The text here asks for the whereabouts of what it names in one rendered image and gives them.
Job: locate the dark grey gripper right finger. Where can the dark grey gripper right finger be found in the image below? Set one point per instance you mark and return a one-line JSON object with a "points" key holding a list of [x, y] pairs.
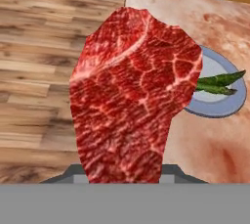
{"points": [[172, 173]]}

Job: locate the green asparagus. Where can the green asparagus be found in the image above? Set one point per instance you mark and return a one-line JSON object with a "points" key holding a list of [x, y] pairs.
{"points": [[221, 82]]}

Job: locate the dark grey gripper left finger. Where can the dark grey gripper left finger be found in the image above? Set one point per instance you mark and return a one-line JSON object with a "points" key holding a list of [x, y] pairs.
{"points": [[72, 174]]}

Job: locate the blue grey plate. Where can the blue grey plate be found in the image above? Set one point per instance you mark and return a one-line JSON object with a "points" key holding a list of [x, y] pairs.
{"points": [[224, 104]]}

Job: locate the raw red steak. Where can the raw red steak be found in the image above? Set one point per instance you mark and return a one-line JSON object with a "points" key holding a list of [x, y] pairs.
{"points": [[130, 97]]}

